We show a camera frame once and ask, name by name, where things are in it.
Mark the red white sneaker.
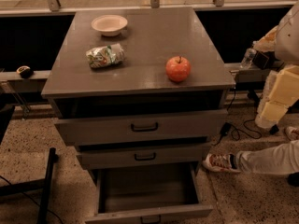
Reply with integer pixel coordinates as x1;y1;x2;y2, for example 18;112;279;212
285;126;299;141
202;153;239;174

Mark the grey top drawer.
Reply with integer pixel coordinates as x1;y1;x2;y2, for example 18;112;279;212
55;109;227;146

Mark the light trouser leg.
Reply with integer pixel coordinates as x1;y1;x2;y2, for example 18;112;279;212
234;140;299;175

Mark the metal window frame rail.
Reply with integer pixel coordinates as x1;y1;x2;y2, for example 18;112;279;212
0;0;299;18

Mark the grey drawer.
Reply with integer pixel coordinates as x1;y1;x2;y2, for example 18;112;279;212
77;143;211;170
55;109;227;146
85;162;213;224

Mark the clear plastic water bottle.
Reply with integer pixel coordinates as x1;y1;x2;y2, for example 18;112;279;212
240;41;257;69

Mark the black metal stand left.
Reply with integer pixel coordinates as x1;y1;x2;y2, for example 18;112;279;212
0;147;58;224

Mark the grey middle drawer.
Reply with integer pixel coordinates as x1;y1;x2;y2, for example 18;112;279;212
77;143;211;170

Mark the grey drawer cabinet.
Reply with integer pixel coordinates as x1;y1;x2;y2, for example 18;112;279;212
40;7;236;179

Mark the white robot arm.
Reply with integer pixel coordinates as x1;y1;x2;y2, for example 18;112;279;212
253;2;299;129

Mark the black power adapter with cable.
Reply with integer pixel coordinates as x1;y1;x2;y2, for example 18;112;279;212
212;119;263;147

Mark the grey bottom drawer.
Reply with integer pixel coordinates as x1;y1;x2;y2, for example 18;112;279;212
85;162;213;224

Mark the red apple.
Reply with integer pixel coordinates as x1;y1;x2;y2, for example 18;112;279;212
165;56;191;82

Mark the small black box speaker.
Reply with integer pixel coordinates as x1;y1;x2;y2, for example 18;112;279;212
253;51;275;70

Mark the grey bench right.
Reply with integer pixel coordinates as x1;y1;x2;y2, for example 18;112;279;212
224;60;284;84

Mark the white bowl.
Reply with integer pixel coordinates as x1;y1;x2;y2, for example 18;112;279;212
91;15;128;37

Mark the crushed green white can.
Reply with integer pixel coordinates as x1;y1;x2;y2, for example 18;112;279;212
86;43;125;69

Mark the yellow black tape measure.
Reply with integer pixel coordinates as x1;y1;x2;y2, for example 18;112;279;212
17;65;34;78

